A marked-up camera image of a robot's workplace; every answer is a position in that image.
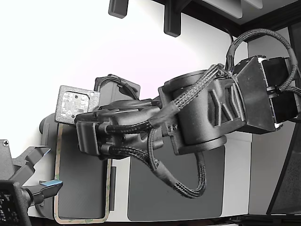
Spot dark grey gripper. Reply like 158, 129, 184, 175
0, 138, 64, 206

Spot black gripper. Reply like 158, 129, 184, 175
93, 74, 141, 108

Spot beige rectangular adhesive frame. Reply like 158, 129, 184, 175
53, 123, 112, 224

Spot grey plastic holder tray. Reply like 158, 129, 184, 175
39, 113, 117, 221

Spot dark grey mat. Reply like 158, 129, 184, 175
127, 138, 226, 222

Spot light grey panel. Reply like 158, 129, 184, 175
202, 0, 264, 19

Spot dark tinted side panel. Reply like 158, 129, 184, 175
267, 23, 301, 215

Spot black camera module with mount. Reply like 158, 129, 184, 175
0, 180, 32, 226

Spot small dark grey bracket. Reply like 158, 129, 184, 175
107, 0, 129, 19

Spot long dark grey bracket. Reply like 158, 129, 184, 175
163, 0, 182, 38

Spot thin black cable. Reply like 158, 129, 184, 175
222, 26, 236, 43

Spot black enclosure frame beam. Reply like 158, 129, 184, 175
152, 0, 301, 42

